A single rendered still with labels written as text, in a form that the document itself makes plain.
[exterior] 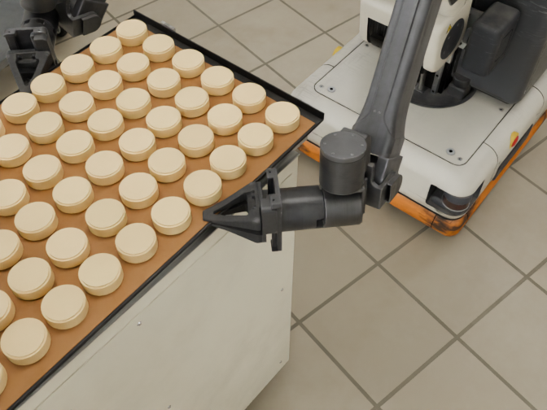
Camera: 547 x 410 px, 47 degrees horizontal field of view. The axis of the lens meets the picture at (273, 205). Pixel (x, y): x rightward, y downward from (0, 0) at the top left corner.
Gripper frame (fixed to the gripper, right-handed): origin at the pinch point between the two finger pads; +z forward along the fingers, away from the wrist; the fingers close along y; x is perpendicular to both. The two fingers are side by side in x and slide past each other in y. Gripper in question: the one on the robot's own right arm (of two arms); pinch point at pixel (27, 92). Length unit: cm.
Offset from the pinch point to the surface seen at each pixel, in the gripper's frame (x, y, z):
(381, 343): 67, -90, 6
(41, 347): 7.6, 1.9, 44.0
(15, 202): 2.0, 2.1, 23.3
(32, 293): 5.8, 1.7, 36.9
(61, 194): 7.8, 2.2, 22.6
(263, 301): 34, -39, 18
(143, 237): 18.5, 2.2, 30.7
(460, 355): 87, -90, 11
